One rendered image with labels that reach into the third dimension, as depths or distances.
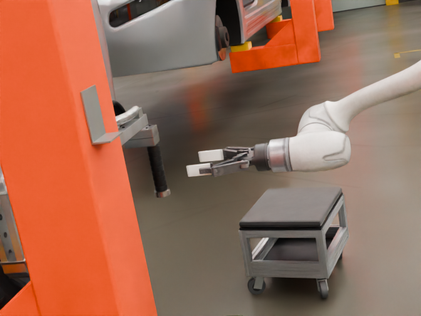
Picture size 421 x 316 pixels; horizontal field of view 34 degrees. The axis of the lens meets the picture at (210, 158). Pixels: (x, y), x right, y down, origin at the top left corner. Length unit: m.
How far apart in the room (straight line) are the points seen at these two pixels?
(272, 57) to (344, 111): 3.42
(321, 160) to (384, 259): 1.39
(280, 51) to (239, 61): 0.33
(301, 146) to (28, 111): 0.85
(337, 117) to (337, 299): 1.10
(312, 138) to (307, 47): 3.49
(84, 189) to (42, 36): 0.26
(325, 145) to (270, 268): 1.14
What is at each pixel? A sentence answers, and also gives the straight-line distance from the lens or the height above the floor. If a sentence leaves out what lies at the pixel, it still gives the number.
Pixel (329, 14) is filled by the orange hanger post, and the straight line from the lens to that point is 7.17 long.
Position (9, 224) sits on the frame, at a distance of 1.64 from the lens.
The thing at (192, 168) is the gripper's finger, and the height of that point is 0.84.
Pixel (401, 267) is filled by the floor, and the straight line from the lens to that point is 3.04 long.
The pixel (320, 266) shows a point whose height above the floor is 0.15.
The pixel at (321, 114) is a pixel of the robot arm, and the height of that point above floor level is 0.91.
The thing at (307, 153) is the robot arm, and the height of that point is 0.84.
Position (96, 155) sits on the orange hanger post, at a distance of 1.17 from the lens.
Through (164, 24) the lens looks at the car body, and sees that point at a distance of 4.23.
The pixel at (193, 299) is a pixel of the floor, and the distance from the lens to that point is 3.00.
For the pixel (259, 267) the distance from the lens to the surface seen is 2.86.
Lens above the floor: 1.34
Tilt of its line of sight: 15 degrees down
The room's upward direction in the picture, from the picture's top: 10 degrees counter-clockwise
